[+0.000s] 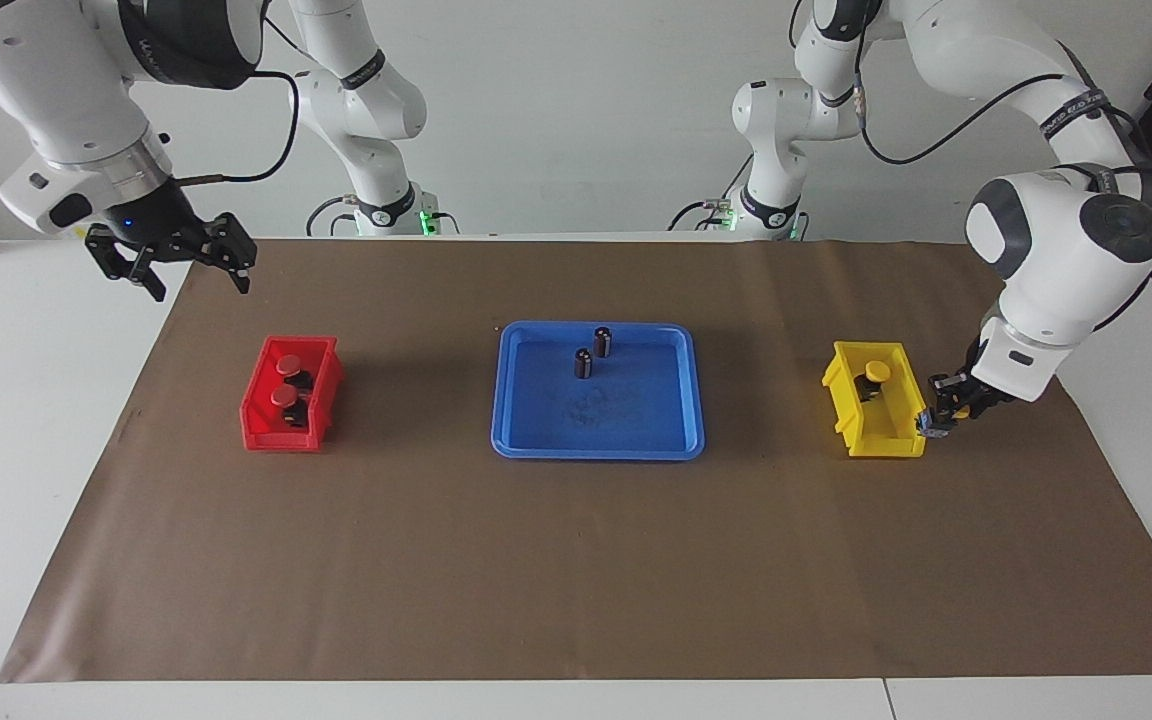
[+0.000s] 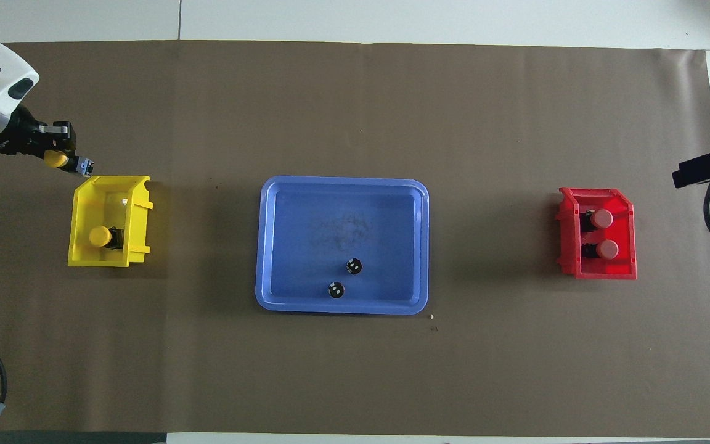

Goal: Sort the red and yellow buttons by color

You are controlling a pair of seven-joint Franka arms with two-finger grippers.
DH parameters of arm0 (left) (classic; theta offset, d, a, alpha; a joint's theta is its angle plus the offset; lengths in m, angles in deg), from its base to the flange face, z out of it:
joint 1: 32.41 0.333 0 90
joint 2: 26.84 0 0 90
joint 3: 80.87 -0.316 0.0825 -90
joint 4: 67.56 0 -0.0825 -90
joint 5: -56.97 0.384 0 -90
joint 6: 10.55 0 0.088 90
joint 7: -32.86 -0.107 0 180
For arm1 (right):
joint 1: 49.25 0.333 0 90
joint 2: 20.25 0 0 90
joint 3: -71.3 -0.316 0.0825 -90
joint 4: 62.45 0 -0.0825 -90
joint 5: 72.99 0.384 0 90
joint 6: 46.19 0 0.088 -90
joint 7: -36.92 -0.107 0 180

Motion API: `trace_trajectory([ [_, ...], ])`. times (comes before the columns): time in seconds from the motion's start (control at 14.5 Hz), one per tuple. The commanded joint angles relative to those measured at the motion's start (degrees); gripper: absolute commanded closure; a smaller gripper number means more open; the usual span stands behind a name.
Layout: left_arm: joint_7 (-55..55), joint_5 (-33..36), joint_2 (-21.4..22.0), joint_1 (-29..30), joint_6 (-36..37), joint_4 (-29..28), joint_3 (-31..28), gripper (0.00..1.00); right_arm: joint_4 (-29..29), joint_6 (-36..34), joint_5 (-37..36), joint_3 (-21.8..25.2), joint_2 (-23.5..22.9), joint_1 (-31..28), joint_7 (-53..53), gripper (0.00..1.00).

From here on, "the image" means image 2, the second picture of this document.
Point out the red plastic bin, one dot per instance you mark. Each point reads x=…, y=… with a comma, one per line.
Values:
x=601, y=271

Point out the yellow push button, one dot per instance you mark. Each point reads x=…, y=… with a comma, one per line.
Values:
x=56, y=160
x=99, y=236

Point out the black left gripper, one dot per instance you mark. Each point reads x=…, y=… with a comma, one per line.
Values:
x=19, y=139

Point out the blue plastic tray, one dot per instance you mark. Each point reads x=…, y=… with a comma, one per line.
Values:
x=306, y=234

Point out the brown paper table mat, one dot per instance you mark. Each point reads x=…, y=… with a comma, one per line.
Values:
x=515, y=123

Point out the yellow plastic bin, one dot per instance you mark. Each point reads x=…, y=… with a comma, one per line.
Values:
x=99, y=259

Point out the red push button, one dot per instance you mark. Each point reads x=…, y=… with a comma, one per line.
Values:
x=603, y=217
x=607, y=249

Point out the black cylindrical capacitor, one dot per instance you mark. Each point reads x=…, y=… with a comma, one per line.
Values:
x=336, y=290
x=354, y=267

